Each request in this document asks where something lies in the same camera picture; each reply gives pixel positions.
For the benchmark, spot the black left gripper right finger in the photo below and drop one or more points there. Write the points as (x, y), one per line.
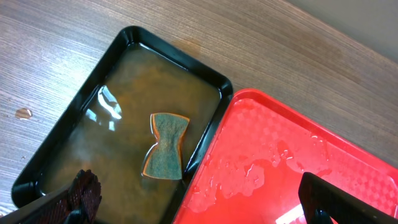
(322, 202)

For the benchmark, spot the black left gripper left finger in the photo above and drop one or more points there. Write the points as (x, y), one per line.
(77, 203)

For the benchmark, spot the orange green sponge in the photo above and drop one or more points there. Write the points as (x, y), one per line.
(164, 158)

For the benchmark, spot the red plastic tray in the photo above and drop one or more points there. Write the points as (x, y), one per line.
(252, 170)

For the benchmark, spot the black water tray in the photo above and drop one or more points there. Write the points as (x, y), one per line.
(106, 129)

